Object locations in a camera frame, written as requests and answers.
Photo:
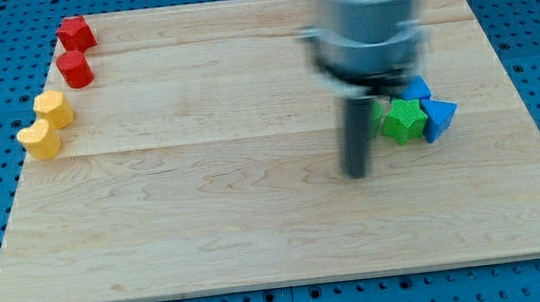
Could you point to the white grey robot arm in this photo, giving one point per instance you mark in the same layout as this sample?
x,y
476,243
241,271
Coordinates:
x,y
365,48

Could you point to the blue triangle block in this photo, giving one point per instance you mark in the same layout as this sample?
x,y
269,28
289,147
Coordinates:
x,y
440,115

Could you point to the wooden board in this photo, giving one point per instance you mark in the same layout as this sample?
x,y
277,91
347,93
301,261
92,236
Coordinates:
x,y
204,159

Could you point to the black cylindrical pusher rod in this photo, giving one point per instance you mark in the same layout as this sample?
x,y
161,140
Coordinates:
x,y
356,135

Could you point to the green block behind rod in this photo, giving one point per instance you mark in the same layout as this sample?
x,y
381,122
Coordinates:
x,y
377,113

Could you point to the green star block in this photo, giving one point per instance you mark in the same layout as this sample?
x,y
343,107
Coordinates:
x,y
404,121

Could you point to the blue cube block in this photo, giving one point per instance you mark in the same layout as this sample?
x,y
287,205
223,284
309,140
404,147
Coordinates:
x,y
416,89

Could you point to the red cylinder block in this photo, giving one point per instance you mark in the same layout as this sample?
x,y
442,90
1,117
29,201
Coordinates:
x,y
75,69

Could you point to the yellow hexagon block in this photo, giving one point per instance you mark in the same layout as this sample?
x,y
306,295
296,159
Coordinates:
x,y
54,107

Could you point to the yellow heart block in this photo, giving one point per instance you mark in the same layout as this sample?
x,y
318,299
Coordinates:
x,y
40,140

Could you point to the red star block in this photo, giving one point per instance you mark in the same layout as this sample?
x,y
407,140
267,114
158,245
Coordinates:
x,y
75,34

